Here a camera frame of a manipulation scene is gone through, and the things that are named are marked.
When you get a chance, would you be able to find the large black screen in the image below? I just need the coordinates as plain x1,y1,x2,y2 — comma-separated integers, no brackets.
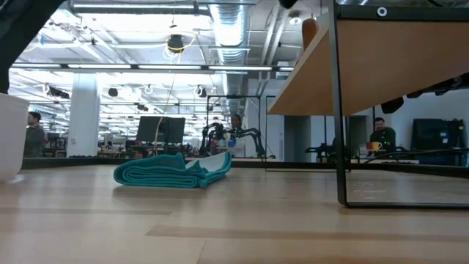
410,117,466,166

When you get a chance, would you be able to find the wooden tray with black ends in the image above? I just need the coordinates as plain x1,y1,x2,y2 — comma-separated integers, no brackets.
267,0,469,210

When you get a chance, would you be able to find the teal folded towel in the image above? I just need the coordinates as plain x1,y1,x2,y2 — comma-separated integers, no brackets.
113,151,233,189

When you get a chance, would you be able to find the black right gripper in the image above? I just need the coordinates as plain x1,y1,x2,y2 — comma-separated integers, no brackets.
380,73,469,115

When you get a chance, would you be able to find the white pillar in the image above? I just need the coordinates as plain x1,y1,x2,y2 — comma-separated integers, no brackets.
67,72,100,158

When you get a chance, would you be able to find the background black monitor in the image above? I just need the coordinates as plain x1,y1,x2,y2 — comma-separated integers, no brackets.
136,116,187,144

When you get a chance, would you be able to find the background black stand frame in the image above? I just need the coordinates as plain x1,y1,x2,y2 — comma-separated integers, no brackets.
206,94,262,158

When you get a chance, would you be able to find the person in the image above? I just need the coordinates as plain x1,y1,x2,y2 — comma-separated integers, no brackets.
369,117,397,150
229,113,245,147
23,111,46,158

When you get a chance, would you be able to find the white ceramic mug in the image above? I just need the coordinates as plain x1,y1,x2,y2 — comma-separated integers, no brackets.
0,92,30,183

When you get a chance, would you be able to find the black aluminium table frame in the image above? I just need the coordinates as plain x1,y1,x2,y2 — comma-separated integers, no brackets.
21,156,469,180

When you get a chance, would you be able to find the black ceiling camera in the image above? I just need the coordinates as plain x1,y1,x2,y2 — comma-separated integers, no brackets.
166,33,185,54

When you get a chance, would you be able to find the silver air duct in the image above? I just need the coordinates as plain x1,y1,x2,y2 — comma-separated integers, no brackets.
209,0,250,114

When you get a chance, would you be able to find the overhead light bar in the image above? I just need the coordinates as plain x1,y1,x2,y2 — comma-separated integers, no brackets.
10,62,296,73

